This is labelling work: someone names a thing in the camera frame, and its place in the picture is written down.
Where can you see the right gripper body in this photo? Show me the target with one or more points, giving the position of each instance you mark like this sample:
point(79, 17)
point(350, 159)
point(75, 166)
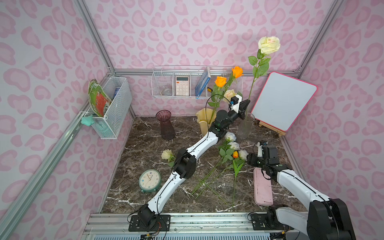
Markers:
point(253, 160)

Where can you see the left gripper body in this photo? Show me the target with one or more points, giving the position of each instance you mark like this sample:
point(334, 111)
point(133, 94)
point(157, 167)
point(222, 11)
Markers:
point(243, 106)

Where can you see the small orange rose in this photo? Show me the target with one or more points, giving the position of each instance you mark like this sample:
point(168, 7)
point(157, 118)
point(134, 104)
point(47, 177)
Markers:
point(238, 163)

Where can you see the white rose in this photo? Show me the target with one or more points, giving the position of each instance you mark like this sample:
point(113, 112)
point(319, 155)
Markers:
point(230, 136)
point(243, 155)
point(220, 170)

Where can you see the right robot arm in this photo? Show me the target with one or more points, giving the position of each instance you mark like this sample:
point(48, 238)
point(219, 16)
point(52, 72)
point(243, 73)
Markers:
point(325, 219)

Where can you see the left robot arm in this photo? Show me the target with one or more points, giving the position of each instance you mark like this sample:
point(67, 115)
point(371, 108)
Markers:
point(186, 159)

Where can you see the wooden easel stand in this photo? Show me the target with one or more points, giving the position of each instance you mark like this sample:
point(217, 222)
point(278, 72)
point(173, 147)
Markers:
point(280, 132)

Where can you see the clear glass vase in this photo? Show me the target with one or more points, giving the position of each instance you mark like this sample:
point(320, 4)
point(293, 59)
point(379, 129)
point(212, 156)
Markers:
point(245, 126)

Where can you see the yellow flower-shaped vase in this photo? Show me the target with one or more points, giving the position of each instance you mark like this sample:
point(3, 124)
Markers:
point(205, 117)

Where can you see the blue book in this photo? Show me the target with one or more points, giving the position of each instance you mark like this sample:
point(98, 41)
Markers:
point(203, 82)

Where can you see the pink-framed whiteboard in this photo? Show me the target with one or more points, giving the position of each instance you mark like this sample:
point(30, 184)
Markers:
point(281, 100)

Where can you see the pink calculator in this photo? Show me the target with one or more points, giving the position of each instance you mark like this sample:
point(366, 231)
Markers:
point(182, 86)

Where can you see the clear tape roll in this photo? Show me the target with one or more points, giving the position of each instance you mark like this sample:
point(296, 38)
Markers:
point(167, 91)

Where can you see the purple ribbed glass vase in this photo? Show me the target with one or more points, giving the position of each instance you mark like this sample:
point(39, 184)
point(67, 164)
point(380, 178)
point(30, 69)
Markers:
point(167, 129)

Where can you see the green round alarm clock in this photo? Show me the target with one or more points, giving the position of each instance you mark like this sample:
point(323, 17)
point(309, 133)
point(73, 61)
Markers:
point(150, 181)

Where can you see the green red paper fan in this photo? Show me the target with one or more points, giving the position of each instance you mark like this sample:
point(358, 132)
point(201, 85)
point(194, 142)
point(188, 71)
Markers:
point(98, 99)

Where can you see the teal hook toy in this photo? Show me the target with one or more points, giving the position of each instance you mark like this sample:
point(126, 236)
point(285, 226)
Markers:
point(87, 121)

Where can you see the white wire wall basket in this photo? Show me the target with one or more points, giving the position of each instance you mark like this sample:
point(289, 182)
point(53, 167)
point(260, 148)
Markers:
point(166, 77)

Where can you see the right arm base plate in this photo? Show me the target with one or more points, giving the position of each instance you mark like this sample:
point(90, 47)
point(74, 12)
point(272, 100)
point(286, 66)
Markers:
point(260, 222)

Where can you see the white wire side basket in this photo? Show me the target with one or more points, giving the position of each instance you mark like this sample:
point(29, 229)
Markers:
point(109, 126)

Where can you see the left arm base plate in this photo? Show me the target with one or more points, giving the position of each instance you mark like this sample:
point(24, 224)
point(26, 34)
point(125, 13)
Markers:
point(159, 223)

